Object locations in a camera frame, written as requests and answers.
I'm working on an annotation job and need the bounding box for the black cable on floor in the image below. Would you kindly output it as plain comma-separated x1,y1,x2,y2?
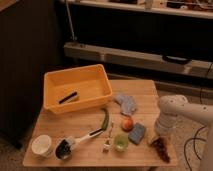
183,125,209,171

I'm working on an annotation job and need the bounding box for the yellow plastic tray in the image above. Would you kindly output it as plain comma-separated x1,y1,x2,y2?
43,64,112,114

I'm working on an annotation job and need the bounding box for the green chili pepper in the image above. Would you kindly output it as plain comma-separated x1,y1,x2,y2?
101,108,109,130

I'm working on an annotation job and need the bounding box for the metal fork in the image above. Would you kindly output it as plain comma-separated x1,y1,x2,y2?
103,121,114,153

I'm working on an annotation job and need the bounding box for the light blue cloth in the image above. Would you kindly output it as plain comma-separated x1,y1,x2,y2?
114,93,137,116

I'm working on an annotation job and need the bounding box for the dark grape bunch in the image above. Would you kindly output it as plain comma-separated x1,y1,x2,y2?
151,137,170,163

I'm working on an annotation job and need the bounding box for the wooden table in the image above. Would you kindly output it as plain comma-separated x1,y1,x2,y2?
22,79,179,168

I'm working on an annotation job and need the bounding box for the green cup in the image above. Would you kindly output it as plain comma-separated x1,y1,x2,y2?
114,134,129,152

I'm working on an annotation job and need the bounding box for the white bowl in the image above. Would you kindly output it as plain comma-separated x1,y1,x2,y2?
31,135,52,157

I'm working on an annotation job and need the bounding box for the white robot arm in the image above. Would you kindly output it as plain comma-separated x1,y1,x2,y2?
154,95,213,171

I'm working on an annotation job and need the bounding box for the grey metal rail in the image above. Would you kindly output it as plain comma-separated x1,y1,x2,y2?
64,42,213,79

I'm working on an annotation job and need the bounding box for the background shelf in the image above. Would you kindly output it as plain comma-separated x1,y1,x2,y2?
59,0,213,19

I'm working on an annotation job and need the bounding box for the peach fruit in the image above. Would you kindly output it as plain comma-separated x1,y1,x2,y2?
121,117,134,131

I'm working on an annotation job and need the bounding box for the blue sponge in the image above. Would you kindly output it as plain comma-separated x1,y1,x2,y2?
128,123,146,145

